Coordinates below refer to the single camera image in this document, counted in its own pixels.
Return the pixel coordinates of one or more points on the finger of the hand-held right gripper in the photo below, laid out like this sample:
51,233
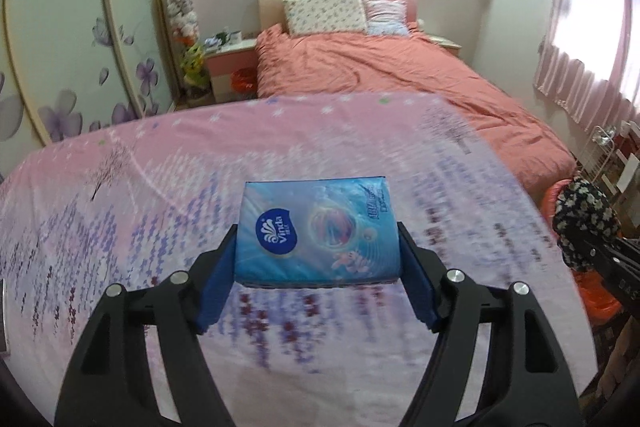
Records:
595,259

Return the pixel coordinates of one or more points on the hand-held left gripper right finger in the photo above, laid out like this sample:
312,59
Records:
419,289

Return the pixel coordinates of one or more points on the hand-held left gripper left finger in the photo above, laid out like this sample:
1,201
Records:
217,289

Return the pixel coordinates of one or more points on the orange plastic laundry basket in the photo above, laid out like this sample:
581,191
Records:
597,304

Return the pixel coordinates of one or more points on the dark floral cloth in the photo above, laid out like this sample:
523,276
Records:
582,207

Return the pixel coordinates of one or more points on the blue tissue pack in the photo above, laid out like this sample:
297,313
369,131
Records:
310,232

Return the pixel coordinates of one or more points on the white storage cart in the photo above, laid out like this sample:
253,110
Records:
627,167

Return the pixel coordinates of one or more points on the salmon pink duvet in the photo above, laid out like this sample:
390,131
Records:
400,92

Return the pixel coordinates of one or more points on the red plastic bag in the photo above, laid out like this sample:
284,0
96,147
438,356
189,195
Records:
243,82

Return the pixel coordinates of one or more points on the yellow green plush toy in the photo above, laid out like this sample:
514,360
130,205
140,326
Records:
195,64

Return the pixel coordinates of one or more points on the pink white nightstand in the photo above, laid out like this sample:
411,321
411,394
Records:
225,62
445,44

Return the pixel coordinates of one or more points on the pink curtain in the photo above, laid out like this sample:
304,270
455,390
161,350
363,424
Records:
585,32

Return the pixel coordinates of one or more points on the pink striped pillow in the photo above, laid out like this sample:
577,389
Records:
385,17

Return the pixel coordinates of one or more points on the hanging plush toys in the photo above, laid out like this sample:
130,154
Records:
182,9

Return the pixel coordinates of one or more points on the white floral pillow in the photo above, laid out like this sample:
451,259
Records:
325,14

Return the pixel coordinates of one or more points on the flower print wardrobe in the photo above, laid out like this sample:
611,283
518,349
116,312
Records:
60,32

